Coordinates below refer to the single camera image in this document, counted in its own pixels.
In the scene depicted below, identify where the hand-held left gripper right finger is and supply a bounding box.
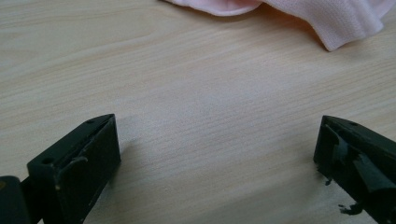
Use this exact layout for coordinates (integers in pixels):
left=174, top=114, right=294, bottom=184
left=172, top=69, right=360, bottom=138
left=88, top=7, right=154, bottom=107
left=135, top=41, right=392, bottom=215
left=313, top=115, right=396, bottom=224

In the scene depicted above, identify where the pink sock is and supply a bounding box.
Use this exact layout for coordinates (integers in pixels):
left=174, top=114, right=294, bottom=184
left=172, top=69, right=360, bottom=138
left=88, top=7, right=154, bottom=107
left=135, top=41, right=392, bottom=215
left=162, top=0, right=396, bottom=52

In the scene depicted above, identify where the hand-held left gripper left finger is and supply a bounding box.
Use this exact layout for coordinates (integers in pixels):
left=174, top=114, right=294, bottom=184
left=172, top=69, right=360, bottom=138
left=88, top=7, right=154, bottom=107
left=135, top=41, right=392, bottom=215
left=26, top=113, right=122, bottom=224

